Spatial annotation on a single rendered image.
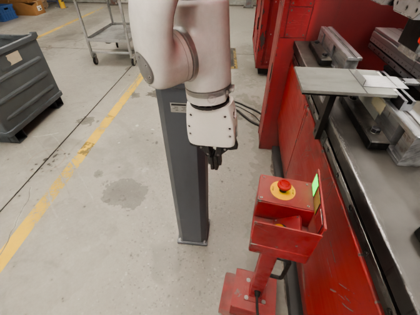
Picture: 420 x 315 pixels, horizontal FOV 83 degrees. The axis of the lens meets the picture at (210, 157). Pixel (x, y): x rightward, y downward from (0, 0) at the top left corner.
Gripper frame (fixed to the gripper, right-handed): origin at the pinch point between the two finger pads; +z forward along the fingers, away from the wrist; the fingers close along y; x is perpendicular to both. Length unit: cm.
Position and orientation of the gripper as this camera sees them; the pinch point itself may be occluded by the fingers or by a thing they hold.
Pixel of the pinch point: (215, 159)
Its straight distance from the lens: 55.0
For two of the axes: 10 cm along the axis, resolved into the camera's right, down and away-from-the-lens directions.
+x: -2.5, 6.5, -7.2
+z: 0.8, 7.6, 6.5
